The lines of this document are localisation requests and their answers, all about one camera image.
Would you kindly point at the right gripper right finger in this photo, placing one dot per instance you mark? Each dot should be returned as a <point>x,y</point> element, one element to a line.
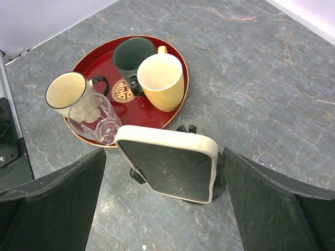
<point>276,212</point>

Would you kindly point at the yellow mug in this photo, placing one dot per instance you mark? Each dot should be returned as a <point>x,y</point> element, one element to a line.
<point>162,80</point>

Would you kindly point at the clear drinking glass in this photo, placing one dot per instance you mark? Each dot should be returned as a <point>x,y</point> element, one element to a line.
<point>94,118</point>

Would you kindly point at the cream cup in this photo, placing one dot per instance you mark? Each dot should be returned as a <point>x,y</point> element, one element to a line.
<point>67,88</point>

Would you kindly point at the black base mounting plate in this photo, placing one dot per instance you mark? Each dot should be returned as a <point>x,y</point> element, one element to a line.
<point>15,163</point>

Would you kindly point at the red round tray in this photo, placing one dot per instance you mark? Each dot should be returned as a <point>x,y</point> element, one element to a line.
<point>131,110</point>

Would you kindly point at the dark green glass cup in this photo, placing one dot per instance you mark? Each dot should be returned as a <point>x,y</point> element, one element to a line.
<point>127,58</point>

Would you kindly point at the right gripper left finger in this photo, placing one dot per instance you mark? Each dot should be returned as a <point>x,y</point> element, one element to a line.
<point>56,211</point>

